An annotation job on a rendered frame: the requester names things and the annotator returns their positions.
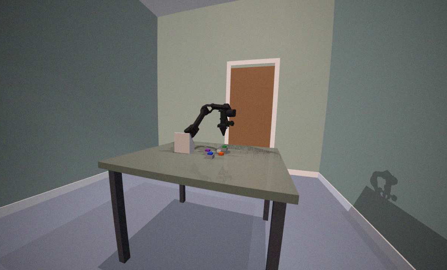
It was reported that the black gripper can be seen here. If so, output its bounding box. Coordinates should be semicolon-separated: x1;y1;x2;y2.
217;117;230;136

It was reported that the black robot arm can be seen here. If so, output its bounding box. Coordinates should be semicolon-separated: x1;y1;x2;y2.
184;103;236;138

